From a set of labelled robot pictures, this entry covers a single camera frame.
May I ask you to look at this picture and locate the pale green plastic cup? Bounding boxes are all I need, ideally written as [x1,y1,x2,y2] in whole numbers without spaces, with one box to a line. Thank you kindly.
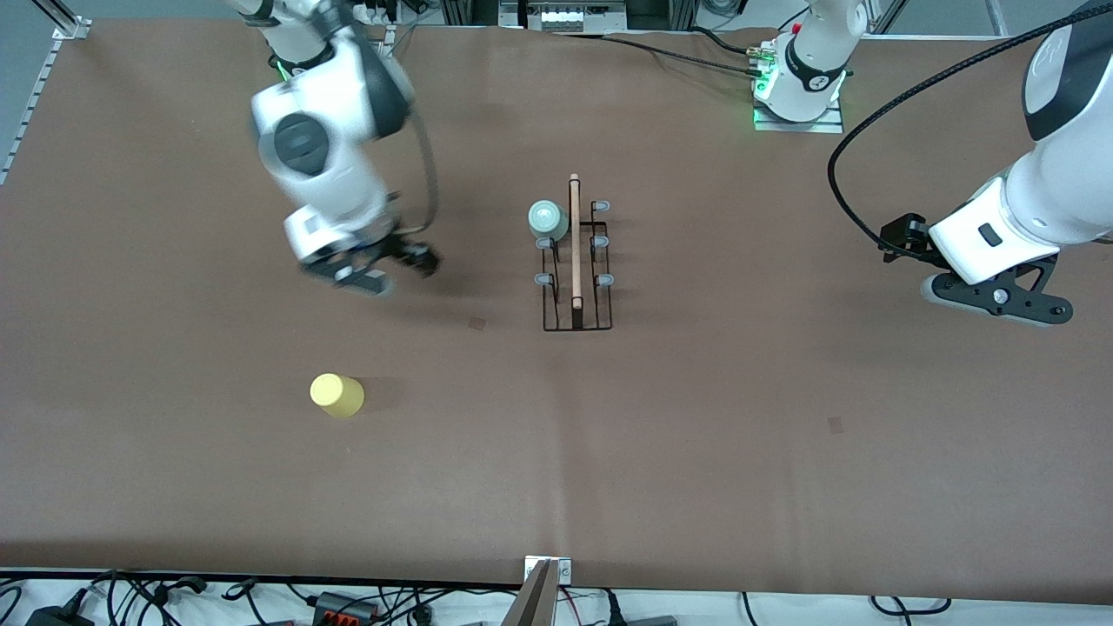
[528,200,570,242]

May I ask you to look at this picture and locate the black wire cup holder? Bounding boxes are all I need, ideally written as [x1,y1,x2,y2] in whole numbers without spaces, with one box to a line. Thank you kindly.
[532,173,614,332]

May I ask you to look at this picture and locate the yellow plastic cup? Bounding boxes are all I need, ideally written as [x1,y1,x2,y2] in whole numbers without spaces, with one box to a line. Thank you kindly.
[310,373,366,419]

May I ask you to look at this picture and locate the white power strip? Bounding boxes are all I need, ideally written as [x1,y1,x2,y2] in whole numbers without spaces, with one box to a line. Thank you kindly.
[520,0,629,32]

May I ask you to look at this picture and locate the black orange connector box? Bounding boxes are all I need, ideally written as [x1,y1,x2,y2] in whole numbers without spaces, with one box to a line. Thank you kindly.
[313,591,380,623]

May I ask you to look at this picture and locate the black power adapter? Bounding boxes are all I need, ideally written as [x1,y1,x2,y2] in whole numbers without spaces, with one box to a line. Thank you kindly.
[26,604,95,626]

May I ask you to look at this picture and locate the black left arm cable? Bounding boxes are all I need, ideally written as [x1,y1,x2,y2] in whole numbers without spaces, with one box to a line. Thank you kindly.
[828,4,1113,255]

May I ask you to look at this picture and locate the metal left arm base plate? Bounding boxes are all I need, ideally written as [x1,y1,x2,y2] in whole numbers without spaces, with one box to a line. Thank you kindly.
[753,94,845,134]

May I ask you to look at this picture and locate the black cable on table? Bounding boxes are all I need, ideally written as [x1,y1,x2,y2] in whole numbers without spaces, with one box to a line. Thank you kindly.
[556,26,768,79]

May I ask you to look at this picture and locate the aluminium frame rail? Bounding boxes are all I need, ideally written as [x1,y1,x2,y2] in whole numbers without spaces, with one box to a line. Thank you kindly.
[0,0,92,175]

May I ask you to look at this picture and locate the tangled black floor cables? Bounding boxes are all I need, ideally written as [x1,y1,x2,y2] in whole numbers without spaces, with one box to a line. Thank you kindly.
[0,569,523,626]

